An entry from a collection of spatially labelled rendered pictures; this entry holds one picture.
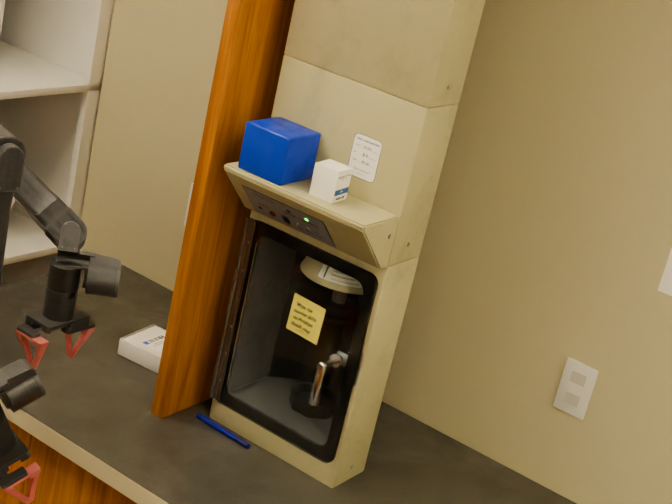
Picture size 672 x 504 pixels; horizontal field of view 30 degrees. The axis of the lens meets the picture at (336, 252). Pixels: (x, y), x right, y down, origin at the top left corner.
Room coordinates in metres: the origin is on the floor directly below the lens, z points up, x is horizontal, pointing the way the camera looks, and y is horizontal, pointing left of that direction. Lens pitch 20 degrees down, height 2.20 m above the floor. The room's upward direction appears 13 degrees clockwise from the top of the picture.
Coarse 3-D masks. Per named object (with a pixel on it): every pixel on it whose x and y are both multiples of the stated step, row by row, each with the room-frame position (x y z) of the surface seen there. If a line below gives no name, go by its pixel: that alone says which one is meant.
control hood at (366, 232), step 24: (240, 192) 2.22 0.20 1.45; (264, 192) 2.15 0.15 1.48; (288, 192) 2.11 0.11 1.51; (312, 216) 2.10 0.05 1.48; (336, 216) 2.05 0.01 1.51; (360, 216) 2.06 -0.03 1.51; (384, 216) 2.09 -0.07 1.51; (336, 240) 2.11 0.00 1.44; (360, 240) 2.05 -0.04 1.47; (384, 240) 2.08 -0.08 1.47; (384, 264) 2.10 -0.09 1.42
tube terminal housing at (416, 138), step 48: (288, 96) 2.26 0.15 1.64; (336, 96) 2.21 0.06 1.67; (384, 96) 2.16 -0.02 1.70; (336, 144) 2.20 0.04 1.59; (384, 144) 2.15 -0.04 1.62; (432, 144) 2.16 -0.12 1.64; (384, 192) 2.14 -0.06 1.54; (432, 192) 2.20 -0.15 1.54; (384, 288) 2.12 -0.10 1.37; (384, 336) 2.16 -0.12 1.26; (384, 384) 2.20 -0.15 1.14; (240, 432) 2.24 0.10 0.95; (336, 480) 2.12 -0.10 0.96
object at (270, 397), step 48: (288, 240) 2.22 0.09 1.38; (288, 288) 2.20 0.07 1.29; (336, 288) 2.15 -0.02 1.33; (240, 336) 2.25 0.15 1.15; (288, 336) 2.19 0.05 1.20; (336, 336) 2.14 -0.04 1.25; (240, 384) 2.24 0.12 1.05; (288, 384) 2.18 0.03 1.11; (336, 384) 2.12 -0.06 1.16; (288, 432) 2.17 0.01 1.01; (336, 432) 2.11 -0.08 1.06
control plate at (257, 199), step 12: (252, 192) 2.18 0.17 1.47; (252, 204) 2.22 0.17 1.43; (264, 204) 2.19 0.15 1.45; (276, 204) 2.15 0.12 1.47; (276, 216) 2.19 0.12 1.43; (288, 216) 2.16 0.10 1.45; (300, 216) 2.13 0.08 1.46; (300, 228) 2.17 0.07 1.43; (312, 228) 2.13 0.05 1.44; (324, 228) 2.10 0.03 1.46; (324, 240) 2.14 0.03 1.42
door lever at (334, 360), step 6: (336, 354) 2.13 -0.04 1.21; (330, 360) 2.11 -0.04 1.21; (336, 360) 2.12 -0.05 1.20; (318, 366) 2.09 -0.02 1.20; (324, 366) 2.09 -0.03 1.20; (336, 366) 2.13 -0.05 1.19; (318, 372) 2.09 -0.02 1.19; (324, 372) 2.09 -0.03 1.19; (318, 378) 2.09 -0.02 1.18; (324, 378) 2.09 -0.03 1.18; (318, 384) 2.09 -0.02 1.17; (312, 390) 2.09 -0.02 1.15; (318, 390) 2.09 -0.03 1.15; (312, 396) 2.09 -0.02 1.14; (318, 396) 2.09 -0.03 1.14; (312, 402) 2.09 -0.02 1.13; (318, 402) 2.09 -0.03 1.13
